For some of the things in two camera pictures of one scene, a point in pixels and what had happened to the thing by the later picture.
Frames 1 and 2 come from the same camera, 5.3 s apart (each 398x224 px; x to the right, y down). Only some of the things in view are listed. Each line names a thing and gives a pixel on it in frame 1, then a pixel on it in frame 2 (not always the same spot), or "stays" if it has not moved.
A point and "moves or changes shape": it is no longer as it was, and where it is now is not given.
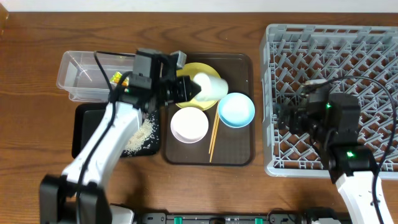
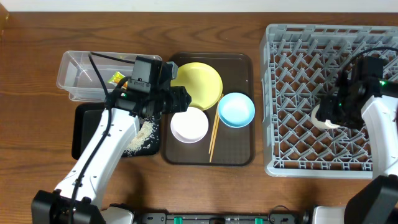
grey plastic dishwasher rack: x=359 y=60 stays
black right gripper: x=290 y=117 -> x=325 y=111
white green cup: x=212 y=88 moves or changes shape
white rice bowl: x=189 y=125 stays
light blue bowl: x=236 y=110 stays
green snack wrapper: x=115 y=79 stays
